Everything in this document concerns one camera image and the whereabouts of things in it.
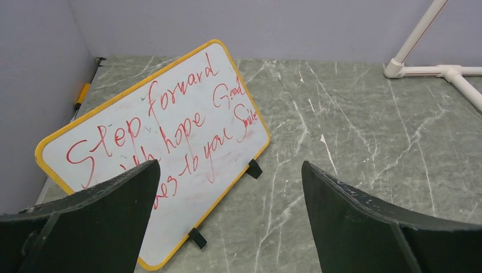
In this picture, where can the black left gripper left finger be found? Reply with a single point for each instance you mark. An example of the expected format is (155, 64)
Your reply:
(98, 229)

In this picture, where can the white PVC pipe frame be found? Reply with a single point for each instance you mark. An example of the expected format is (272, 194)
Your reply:
(444, 42)

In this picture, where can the yellow black tool at wall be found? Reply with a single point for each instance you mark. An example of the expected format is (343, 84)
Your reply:
(80, 101)

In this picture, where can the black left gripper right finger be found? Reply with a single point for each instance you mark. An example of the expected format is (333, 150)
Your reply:
(354, 231)

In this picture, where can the yellow framed whiteboard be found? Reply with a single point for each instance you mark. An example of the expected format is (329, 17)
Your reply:
(196, 117)

